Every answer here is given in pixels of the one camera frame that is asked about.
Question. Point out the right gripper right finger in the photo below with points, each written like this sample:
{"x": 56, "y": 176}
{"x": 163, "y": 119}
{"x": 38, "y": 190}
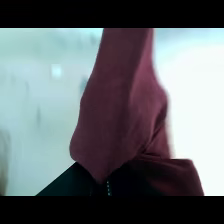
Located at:
{"x": 131, "y": 183}

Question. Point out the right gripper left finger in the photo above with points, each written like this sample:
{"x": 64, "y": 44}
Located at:
{"x": 71, "y": 185}

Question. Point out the purple shirt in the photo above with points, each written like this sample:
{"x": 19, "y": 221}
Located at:
{"x": 126, "y": 110}

